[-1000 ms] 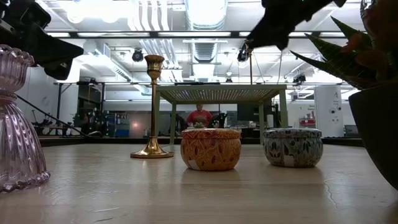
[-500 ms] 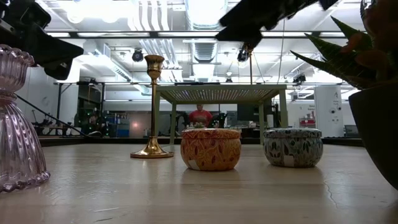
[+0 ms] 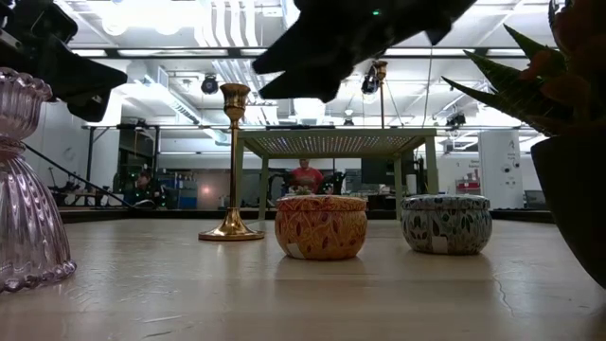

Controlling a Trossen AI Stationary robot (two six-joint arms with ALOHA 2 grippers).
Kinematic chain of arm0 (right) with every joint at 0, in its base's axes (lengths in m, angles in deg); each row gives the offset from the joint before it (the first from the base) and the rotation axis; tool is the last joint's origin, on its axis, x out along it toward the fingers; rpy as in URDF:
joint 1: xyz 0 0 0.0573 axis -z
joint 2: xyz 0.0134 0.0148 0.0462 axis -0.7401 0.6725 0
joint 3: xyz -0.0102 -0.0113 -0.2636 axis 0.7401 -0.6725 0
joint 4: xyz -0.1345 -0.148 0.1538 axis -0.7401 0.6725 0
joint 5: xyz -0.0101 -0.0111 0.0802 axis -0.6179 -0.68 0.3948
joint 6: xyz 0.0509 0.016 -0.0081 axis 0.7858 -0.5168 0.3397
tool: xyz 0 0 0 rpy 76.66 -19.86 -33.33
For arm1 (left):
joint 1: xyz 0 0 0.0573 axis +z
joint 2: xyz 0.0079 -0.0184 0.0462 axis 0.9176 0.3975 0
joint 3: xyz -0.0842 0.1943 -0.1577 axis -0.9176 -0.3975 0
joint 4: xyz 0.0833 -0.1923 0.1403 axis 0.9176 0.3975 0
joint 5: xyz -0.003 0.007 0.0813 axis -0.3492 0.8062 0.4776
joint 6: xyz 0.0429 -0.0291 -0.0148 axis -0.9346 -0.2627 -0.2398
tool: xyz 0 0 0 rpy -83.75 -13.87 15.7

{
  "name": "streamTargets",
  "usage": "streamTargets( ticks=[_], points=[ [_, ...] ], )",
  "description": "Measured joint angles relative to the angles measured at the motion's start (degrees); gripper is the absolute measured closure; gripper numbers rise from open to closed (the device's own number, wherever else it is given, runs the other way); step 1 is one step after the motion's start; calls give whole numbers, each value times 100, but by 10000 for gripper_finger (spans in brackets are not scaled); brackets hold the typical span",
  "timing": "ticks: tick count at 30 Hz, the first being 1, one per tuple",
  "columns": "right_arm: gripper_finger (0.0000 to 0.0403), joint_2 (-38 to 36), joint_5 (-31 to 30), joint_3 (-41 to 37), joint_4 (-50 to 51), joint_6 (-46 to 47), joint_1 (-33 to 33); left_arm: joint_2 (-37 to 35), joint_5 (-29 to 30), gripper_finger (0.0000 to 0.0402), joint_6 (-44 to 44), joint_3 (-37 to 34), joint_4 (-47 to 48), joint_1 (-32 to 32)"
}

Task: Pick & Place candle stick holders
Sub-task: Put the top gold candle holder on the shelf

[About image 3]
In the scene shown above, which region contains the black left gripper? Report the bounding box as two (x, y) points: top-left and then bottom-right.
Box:
(0, 0), (129, 124)

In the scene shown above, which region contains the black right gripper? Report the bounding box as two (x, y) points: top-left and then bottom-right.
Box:
(252, 0), (477, 104)

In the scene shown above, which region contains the pink ribbed glass candle holder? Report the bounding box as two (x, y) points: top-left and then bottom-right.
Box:
(0, 65), (78, 294)

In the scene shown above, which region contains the orange patterned candle tin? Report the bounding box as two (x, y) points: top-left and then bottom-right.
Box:
(274, 194), (369, 261)

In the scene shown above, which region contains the gold brass candlestick holder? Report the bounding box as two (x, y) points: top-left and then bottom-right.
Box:
(198, 82), (266, 242)

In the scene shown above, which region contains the blue patterned candle tin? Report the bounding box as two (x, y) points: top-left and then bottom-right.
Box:
(400, 193), (493, 257)

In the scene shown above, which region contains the black ceiling spotlight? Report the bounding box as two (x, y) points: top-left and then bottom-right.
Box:
(200, 74), (221, 96)
(361, 65), (381, 96)
(445, 111), (468, 130)

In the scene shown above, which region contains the black metal rack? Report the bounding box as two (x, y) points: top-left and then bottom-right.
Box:
(82, 123), (163, 207)

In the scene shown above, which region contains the tall gold candlestick holder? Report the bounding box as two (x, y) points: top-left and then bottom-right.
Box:
(372, 60), (390, 130)

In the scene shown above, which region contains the green perforated metal shelf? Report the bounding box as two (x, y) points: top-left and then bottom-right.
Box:
(230, 127), (440, 224)

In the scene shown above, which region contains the person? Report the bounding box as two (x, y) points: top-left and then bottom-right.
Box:
(290, 158), (326, 196)

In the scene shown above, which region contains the black background monitor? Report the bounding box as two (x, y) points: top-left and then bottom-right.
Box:
(361, 158), (396, 187)

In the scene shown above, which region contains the red storage shelf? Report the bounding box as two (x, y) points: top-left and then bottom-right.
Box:
(454, 177), (482, 196)

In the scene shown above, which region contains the white pillar with print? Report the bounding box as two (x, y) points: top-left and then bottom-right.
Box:
(477, 129), (525, 210)

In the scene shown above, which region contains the potted succulent plant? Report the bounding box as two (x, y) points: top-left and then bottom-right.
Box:
(441, 0), (606, 291)

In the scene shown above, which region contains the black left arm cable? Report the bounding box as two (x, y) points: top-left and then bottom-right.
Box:
(21, 141), (157, 209)

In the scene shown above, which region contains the black aluminium table frame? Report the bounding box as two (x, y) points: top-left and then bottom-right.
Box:
(59, 206), (555, 225)

